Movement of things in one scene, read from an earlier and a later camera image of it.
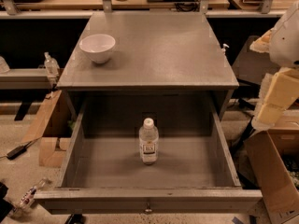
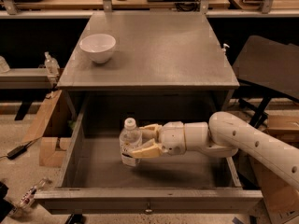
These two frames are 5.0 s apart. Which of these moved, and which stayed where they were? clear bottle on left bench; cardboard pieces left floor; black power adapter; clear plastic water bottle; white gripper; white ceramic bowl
Moved: white gripper; clear plastic water bottle
Stayed: black power adapter; white ceramic bowl; clear bottle on left bench; cardboard pieces left floor
